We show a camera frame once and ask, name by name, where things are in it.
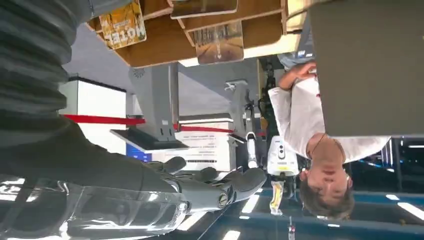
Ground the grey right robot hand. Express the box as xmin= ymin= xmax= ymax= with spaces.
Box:
xmin=0 ymin=115 xmax=268 ymax=240

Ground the person's left hand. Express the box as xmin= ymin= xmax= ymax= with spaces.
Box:
xmin=297 ymin=61 xmax=318 ymax=81

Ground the person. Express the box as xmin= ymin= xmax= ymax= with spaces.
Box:
xmin=267 ymin=49 xmax=392 ymax=222

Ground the grey laptop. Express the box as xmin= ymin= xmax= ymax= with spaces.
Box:
xmin=307 ymin=0 xmax=424 ymax=139

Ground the white counter with red stripe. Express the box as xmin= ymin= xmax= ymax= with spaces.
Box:
xmin=58 ymin=76 xmax=128 ymax=156

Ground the white scanner device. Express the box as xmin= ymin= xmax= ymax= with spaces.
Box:
xmin=266 ymin=135 xmax=300 ymax=177

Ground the road print card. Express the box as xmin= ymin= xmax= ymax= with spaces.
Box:
xmin=193 ymin=21 xmax=245 ymax=66

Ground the grey kiosk stand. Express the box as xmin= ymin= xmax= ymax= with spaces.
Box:
xmin=110 ymin=62 xmax=190 ymax=152

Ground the white slim robot figure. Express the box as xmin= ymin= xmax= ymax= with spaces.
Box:
xmin=246 ymin=131 xmax=260 ymax=170

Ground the white counter with text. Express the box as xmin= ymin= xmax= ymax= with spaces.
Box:
xmin=150 ymin=113 xmax=238 ymax=172

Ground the yellow white banner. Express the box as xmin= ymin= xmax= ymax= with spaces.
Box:
xmin=269 ymin=180 xmax=286 ymax=217

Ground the yellow printed card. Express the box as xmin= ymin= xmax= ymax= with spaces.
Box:
xmin=98 ymin=0 xmax=148 ymax=51

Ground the red barrier rope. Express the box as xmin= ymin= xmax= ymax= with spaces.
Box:
xmin=62 ymin=113 xmax=235 ymax=134

